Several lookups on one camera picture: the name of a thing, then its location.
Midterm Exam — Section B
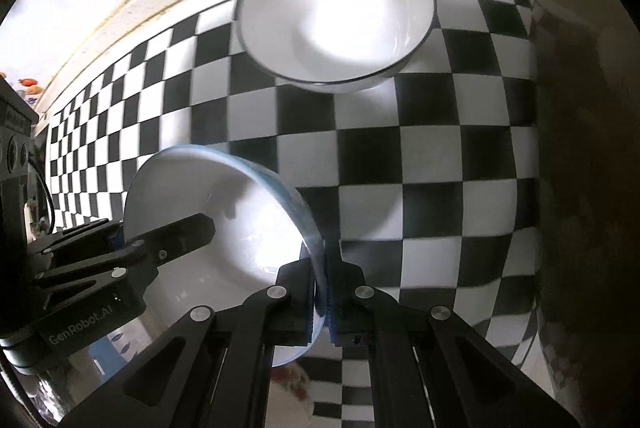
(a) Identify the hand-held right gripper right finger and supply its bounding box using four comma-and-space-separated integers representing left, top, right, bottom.
324, 243, 583, 428

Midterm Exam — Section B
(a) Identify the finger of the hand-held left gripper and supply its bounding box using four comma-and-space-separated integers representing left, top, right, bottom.
27, 218, 126, 256
31, 214, 217, 289

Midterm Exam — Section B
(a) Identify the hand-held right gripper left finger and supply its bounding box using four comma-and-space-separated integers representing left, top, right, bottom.
70, 258, 321, 428

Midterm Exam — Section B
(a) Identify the blue patterned white bowl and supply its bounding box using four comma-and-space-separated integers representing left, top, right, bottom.
122, 145, 326, 366

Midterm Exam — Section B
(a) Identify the dark rimmed white bowl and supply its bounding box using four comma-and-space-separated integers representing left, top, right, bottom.
235, 0, 437, 94

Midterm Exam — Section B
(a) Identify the black white checkered cloth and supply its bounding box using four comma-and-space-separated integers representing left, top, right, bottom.
47, 0, 543, 428

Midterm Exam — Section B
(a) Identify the brown rice cooker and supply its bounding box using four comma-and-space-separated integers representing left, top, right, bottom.
530, 0, 640, 428

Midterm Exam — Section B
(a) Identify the black cable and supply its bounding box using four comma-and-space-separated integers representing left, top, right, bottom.
27, 153, 56, 229

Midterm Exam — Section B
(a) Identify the colourful wall sticker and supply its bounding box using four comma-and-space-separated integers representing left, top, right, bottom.
0, 71, 51, 102

